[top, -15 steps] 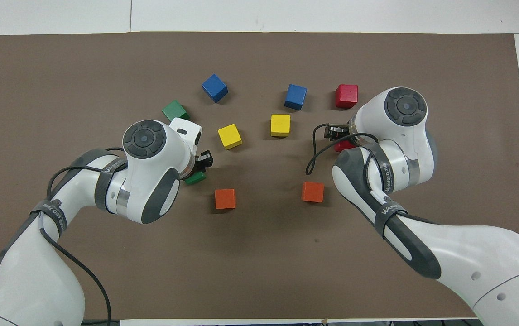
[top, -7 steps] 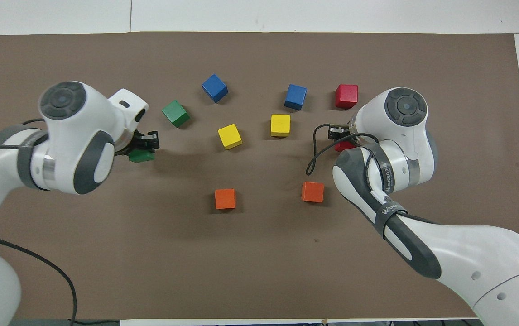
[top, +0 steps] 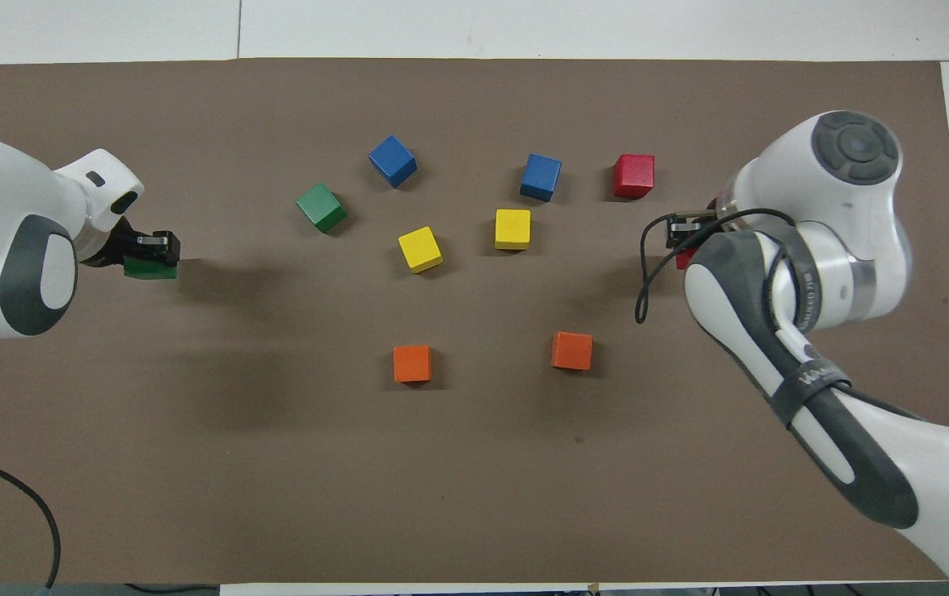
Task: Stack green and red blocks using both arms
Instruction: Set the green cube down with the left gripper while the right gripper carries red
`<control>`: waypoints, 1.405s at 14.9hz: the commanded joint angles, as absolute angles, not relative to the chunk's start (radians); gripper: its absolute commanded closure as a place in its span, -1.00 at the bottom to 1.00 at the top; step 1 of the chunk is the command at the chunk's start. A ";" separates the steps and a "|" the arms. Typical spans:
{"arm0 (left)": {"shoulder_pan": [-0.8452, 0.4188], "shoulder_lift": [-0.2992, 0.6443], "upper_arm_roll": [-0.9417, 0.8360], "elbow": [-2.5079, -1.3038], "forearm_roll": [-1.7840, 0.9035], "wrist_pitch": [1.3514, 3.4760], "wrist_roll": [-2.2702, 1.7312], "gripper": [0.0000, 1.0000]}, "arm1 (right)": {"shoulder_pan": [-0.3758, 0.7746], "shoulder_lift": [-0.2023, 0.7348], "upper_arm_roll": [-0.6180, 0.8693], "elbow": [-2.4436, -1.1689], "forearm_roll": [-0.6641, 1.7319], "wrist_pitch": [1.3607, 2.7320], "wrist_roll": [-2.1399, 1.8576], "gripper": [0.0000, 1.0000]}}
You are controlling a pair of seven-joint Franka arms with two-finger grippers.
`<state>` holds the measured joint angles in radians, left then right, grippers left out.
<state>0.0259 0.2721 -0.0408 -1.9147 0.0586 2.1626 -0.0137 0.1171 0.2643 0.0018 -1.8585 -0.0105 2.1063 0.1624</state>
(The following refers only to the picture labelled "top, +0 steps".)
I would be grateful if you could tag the brown table mat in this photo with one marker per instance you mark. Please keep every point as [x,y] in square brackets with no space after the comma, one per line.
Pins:
[276,463]

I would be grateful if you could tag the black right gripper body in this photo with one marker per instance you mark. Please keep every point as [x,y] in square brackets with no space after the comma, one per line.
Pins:
[710,223]

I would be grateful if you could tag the blue cube block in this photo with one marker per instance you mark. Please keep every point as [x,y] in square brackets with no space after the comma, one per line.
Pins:
[541,177]
[392,161]

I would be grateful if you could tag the yellow cube block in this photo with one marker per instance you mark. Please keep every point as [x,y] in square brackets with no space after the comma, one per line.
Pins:
[513,229]
[420,249]

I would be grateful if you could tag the green cube block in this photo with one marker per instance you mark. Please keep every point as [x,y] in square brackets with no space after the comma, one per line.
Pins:
[321,207]
[150,271]

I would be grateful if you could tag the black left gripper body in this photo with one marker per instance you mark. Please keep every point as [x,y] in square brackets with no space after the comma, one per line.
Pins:
[114,247]

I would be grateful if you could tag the red cube block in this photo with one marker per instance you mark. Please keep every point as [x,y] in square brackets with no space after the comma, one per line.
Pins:
[633,175]
[684,260]

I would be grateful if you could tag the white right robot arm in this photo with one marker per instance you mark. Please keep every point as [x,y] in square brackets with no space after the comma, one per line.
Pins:
[847,215]

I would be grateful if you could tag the orange cube block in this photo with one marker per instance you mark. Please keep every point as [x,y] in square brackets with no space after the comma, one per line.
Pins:
[412,363]
[571,351]

